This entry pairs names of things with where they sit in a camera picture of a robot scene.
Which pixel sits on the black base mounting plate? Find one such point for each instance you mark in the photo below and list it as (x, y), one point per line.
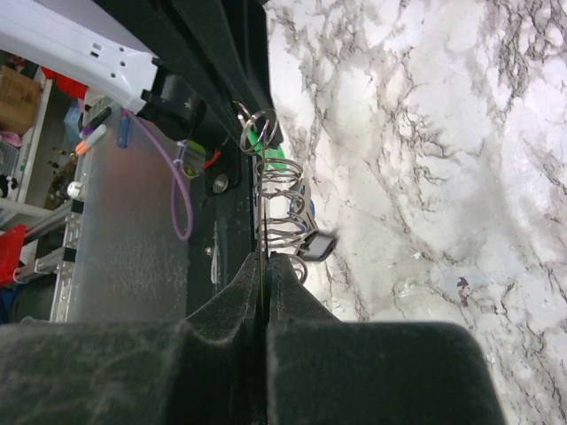
(222, 234)

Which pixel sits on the blue key tag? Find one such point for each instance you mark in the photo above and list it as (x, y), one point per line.
(302, 207)

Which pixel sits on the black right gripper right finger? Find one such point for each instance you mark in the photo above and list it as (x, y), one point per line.
(321, 370)

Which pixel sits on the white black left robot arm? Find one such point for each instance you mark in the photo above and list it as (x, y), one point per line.
(83, 42)

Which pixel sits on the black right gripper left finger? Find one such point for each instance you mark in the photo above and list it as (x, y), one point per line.
(205, 369)

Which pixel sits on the green tagged key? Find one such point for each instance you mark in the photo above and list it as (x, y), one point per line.
(258, 131)

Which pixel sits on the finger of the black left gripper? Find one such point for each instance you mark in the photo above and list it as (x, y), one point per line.
(212, 60)

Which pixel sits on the aluminium front rail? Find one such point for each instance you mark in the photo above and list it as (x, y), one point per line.
(47, 279)

